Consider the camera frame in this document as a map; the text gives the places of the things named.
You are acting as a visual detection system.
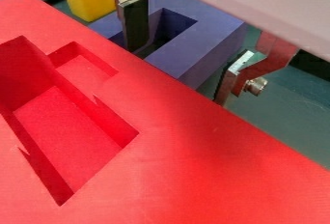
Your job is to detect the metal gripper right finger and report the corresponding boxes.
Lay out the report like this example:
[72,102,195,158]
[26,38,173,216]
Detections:
[214,32,298,105]

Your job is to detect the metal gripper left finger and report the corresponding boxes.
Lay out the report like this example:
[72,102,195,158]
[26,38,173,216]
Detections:
[115,0,150,51]

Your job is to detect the purple U-shaped block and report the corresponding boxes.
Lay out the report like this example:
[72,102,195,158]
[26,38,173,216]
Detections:
[88,0,249,90]

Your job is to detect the red puzzle board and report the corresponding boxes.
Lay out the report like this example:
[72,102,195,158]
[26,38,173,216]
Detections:
[0,0,330,224]

